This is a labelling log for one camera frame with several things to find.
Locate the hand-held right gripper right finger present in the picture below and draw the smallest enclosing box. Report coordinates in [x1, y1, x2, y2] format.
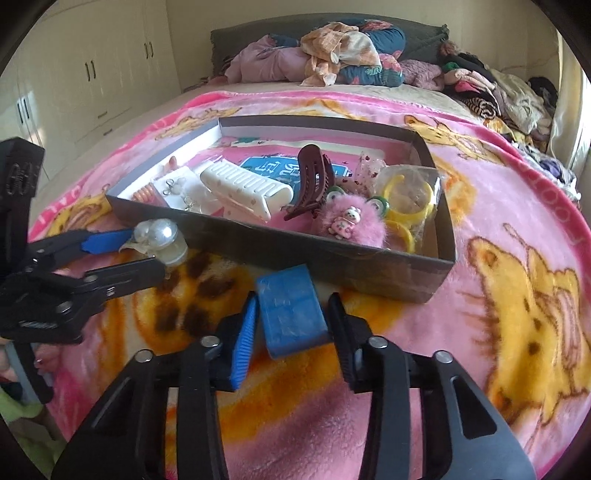
[325, 292, 539, 480]

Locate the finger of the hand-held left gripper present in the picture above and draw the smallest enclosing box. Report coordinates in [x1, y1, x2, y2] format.
[28, 228, 134, 267]
[37, 256, 168, 306]

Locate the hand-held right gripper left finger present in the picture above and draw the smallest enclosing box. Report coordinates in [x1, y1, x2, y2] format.
[51, 291, 259, 480]

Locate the pearl hair tie packet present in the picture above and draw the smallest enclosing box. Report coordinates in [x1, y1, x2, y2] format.
[119, 218, 189, 267]

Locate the small blue box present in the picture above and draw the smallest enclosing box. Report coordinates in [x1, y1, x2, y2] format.
[255, 263, 329, 360]

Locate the peach spiral hair tie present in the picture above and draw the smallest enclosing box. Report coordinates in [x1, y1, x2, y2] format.
[130, 182, 169, 207]

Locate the dark cardboard box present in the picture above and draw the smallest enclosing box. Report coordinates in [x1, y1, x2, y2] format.
[105, 115, 457, 304]

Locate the earring card packet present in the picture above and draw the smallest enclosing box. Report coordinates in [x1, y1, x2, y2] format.
[152, 167, 218, 215]

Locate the pink fluffy pompom clip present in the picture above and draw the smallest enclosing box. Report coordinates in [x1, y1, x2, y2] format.
[310, 185, 393, 250]

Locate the white hair claw clip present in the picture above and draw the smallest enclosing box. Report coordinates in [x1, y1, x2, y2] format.
[199, 159, 295, 221]

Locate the yellow bangles packet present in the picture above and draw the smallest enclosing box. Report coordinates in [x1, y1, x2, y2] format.
[374, 166, 441, 254]

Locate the brown hair claw clip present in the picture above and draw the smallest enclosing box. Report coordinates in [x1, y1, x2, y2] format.
[283, 144, 335, 222]

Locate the person's left hand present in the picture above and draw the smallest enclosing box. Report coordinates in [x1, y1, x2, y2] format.
[0, 339, 20, 383]

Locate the pink printed bear blanket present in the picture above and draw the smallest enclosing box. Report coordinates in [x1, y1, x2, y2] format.
[28, 90, 591, 480]

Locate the cream wardrobe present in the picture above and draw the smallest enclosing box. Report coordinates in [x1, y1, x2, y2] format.
[0, 0, 181, 176]

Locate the polka-dot fabric scrunchie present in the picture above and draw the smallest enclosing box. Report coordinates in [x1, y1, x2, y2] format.
[353, 152, 389, 192]

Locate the blue printed card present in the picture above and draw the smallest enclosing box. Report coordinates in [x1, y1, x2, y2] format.
[240, 154, 354, 185]

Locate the light green cloth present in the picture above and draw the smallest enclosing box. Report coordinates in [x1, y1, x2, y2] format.
[0, 381, 70, 467]

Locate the pile of clothes on bed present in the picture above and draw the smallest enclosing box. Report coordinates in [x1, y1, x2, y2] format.
[210, 13, 450, 79]

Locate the pink garment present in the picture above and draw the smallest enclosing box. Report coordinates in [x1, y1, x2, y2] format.
[225, 36, 324, 85]

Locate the purple cloth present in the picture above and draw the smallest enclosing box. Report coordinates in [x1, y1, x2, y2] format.
[512, 141, 580, 199]

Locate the pink knitted cloth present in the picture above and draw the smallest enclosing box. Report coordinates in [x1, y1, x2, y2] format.
[399, 60, 444, 90]

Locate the orange floral cloth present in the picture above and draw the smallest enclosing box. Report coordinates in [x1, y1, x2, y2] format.
[300, 22, 384, 88]

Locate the pile of mixed clothes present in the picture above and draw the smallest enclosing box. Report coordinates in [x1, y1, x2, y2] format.
[436, 41, 561, 148]

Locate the dark blue floral pillow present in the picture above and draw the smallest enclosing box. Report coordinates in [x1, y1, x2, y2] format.
[342, 19, 407, 88]

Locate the beige curtain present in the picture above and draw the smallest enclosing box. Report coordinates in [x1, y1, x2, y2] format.
[551, 28, 591, 176]

